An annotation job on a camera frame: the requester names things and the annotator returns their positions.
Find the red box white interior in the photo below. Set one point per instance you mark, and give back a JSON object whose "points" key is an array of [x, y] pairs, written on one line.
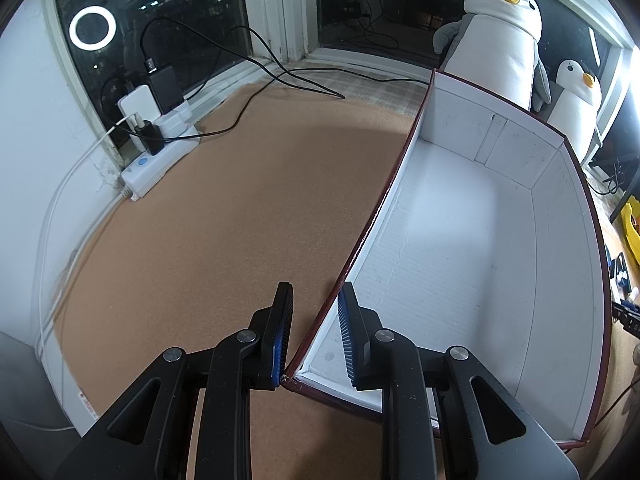
{"points": [[486, 237]]}

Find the large plush penguin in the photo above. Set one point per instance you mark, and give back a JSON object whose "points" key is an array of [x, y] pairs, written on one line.
{"points": [[496, 46]]}

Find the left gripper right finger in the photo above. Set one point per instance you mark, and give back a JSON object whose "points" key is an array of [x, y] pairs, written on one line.
{"points": [[442, 409]]}

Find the black power adapter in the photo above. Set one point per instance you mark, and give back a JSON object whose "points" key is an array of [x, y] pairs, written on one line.
{"points": [[165, 88]]}

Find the yellow fruit bowl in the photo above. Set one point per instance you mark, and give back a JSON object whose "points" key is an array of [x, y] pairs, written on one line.
{"points": [[630, 220]]}

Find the black plug on strip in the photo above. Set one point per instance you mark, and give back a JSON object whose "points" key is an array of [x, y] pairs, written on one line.
{"points": [[151, 137]]}

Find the white charger on strip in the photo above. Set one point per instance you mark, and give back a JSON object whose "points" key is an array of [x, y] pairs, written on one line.
{"points": [[139, 102]]}

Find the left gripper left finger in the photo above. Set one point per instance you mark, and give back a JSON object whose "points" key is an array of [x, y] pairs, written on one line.
{"points": [[189, 402]]}

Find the small plush penguin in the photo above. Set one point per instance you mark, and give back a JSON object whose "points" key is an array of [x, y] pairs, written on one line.
{"points": [[576, 99]]}

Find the white power strip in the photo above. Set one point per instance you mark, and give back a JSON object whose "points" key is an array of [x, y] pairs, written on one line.
{"points": [[147, 170]]}

